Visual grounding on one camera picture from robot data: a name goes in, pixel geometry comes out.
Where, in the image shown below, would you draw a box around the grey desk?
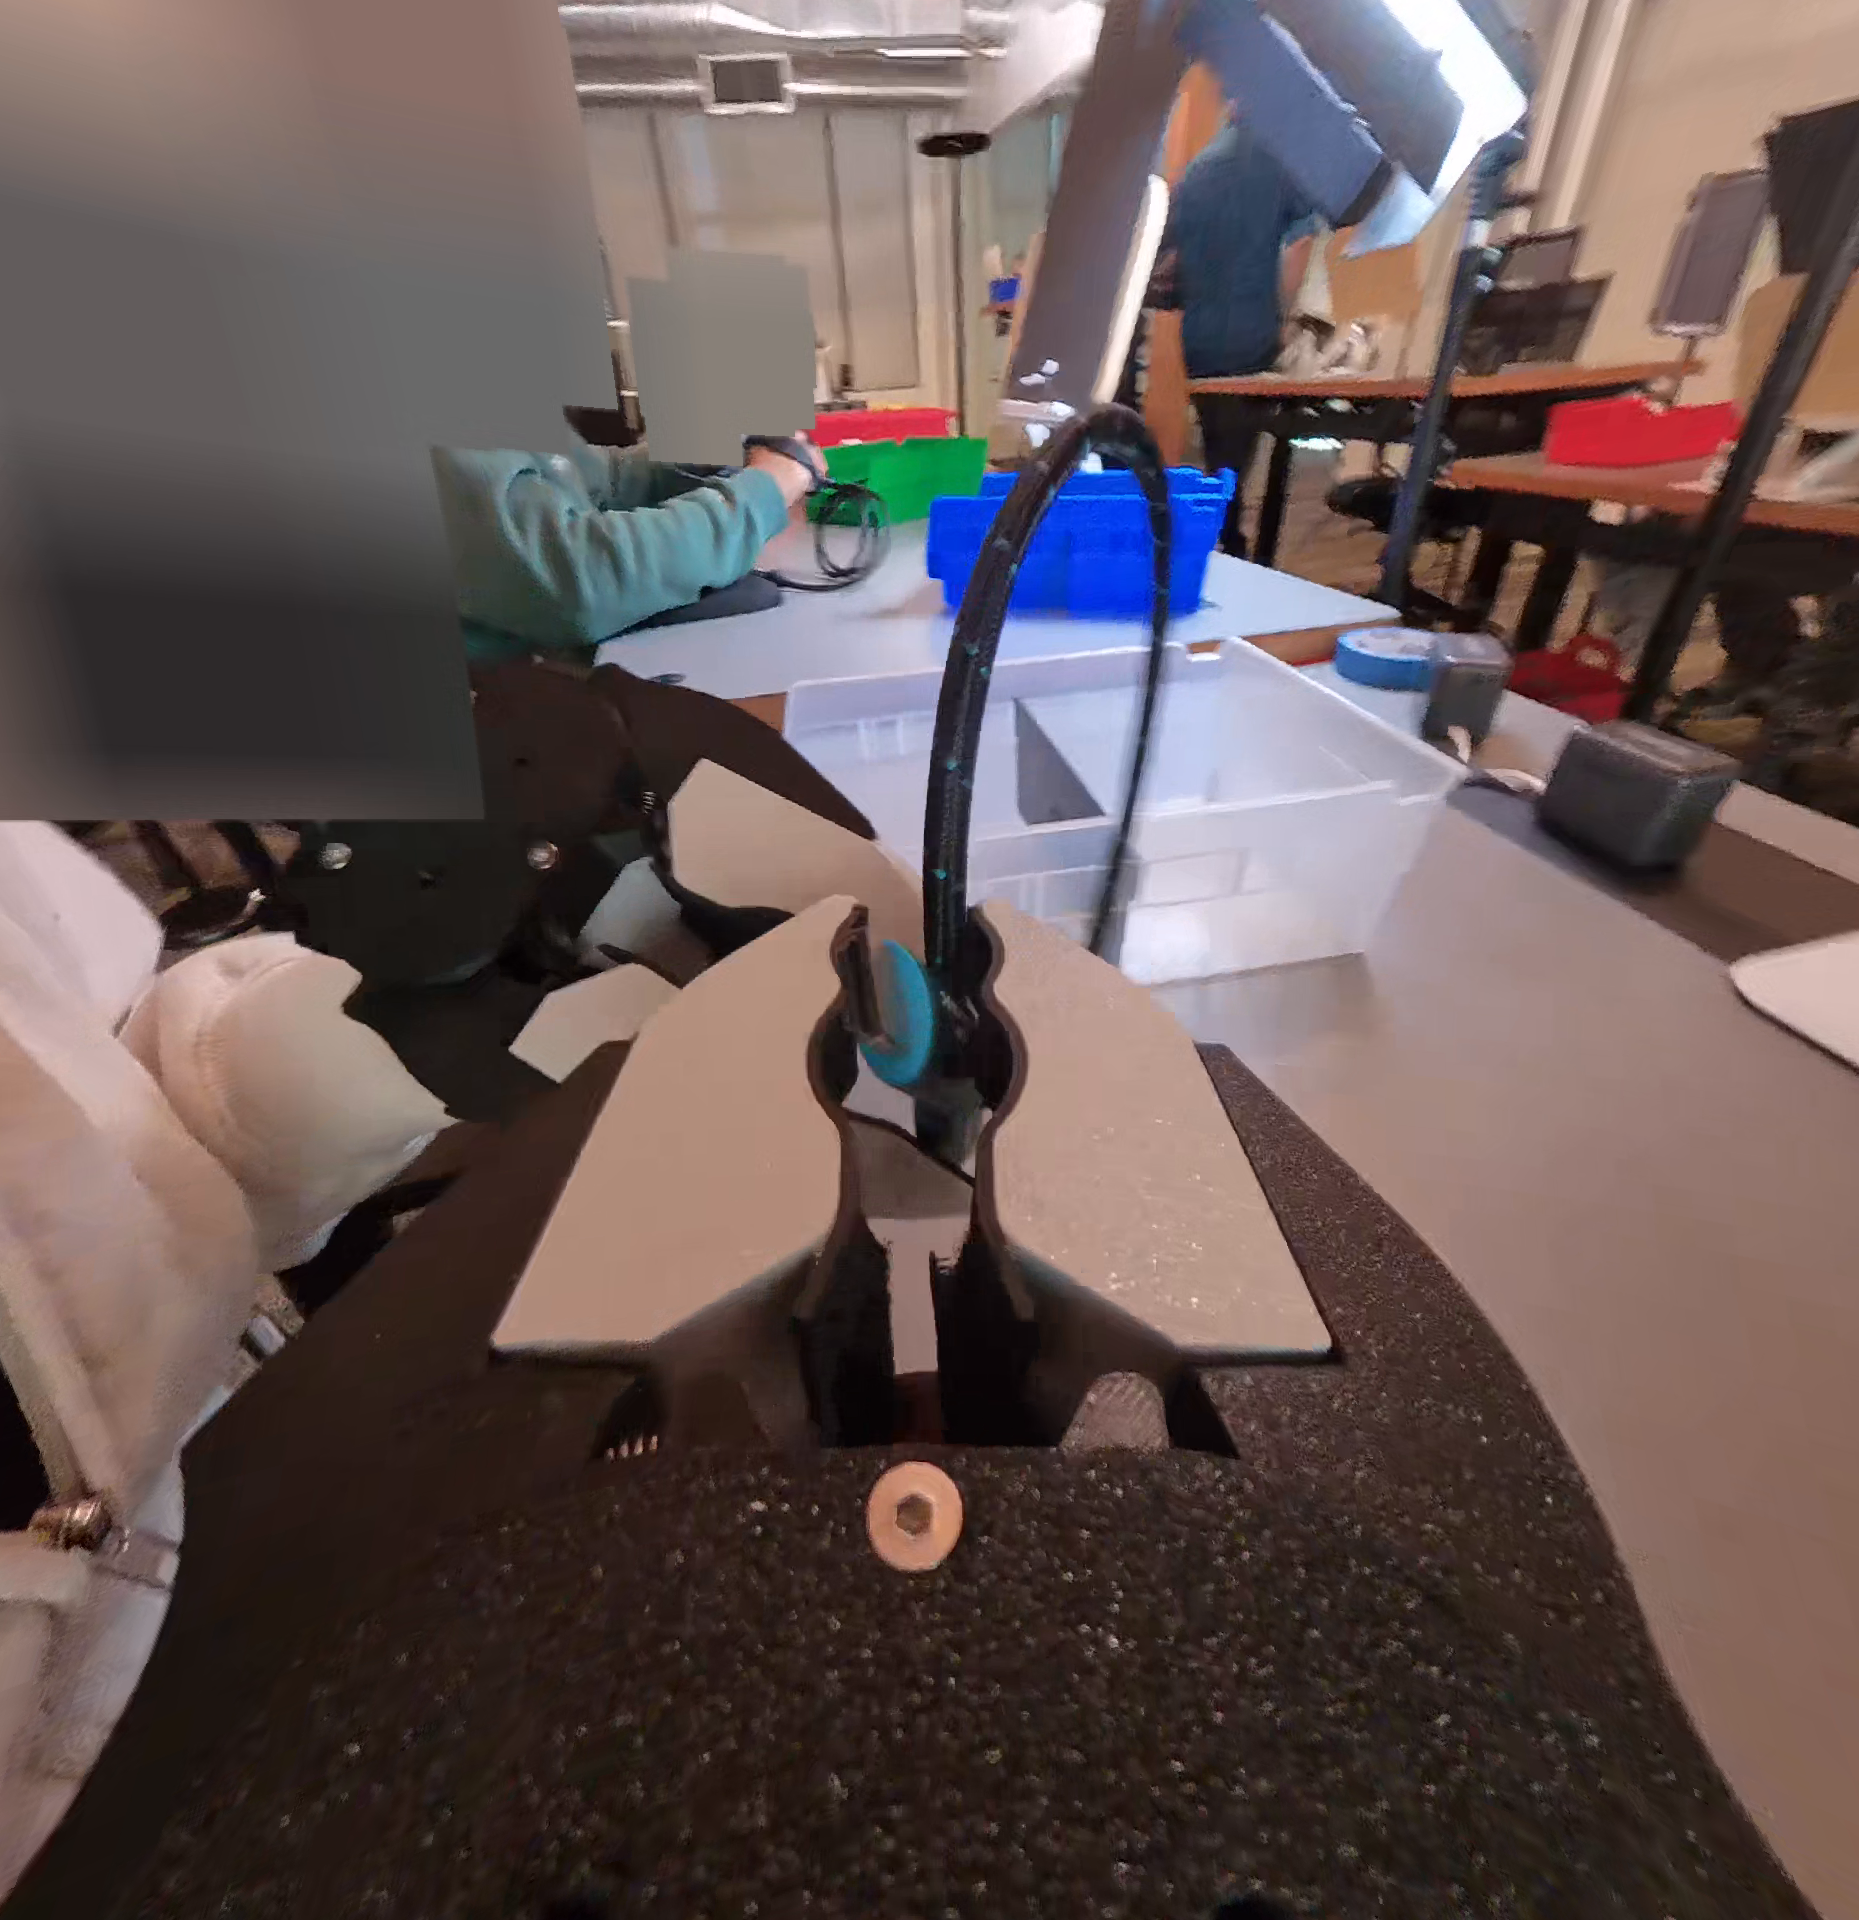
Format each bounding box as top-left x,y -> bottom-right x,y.
779,636 -> 1859,1920
591,547 -> 1402,707

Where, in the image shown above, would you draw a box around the green plastic bin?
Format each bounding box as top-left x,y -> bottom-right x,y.
805,436 -> 992,526

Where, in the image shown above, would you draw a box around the wooden office desk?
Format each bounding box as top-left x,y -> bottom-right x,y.
1444,447 -> 1859,662
1186,355 -> 1709,565

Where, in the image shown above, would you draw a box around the small grey cube device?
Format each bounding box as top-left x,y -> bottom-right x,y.
1421,632 -> 1516,748

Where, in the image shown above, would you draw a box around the blue plastic bin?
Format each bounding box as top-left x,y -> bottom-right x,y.
924,465 -> 1238,618

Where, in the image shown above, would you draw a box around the clear plastic box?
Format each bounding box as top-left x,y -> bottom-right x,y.
784,636 -> 1473,986

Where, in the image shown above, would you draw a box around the black light tripod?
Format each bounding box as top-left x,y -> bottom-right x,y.
1379,134 -> 1537,609

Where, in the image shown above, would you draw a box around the person's white hoodie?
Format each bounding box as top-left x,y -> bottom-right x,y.
0,816 -> 286,1816

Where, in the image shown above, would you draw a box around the black board on stand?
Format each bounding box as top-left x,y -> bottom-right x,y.
1729,922 -> 1859,1092

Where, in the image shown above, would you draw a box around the studio light panel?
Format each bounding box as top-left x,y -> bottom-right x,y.
1181,0 -> 1540,260

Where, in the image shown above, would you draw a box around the black wrist rest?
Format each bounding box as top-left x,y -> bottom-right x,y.
629,572 -> 788,632

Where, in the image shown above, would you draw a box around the tablet on stand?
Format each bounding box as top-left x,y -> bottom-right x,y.
1647,167 -> 1775,340

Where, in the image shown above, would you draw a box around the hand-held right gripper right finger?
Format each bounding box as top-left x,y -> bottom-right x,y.
933,897 -> 1335,1445

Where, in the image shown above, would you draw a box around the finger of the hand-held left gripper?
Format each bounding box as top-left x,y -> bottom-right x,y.
508,962 -> 685,1087
663,756 -> 933,962

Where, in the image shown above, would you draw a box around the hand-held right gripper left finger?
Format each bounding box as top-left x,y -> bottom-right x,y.
491,896 -> 890,1445

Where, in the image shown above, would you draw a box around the blue tape roll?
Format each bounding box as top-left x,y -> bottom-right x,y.
1335,625 -> 1442,695

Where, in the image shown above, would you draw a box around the black cable loops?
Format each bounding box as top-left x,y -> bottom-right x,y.
800,480 -> 890,591

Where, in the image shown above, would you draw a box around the dark grey cube device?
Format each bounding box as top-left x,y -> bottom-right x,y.
1535,718 -> 1743,876

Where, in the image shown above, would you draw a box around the black office chair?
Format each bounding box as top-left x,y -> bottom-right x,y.
1470,225 -> 1615,371

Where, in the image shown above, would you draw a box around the person's left forearm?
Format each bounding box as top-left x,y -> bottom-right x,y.
118,929 -> 459,1277

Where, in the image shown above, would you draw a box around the red plastic basket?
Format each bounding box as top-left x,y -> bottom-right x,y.
1509,634 -> 1631,725

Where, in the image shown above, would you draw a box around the grey light panel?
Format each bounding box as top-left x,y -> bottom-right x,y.
999,0 -> 1176,410

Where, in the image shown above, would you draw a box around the black braided cable green plugs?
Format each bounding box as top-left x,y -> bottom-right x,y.
842,402 -> 1173,1156

